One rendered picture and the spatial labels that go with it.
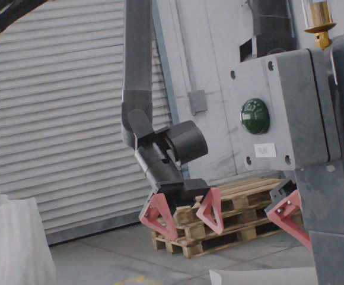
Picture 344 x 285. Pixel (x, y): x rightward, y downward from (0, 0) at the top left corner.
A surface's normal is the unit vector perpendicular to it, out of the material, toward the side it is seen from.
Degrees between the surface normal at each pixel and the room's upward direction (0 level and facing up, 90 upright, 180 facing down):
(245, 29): 77
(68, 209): 87
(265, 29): 81
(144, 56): 64
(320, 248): 90
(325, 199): 90
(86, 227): 90
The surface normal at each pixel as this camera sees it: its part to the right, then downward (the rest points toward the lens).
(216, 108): 0.43, -0.04
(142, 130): 0.06, -0.41
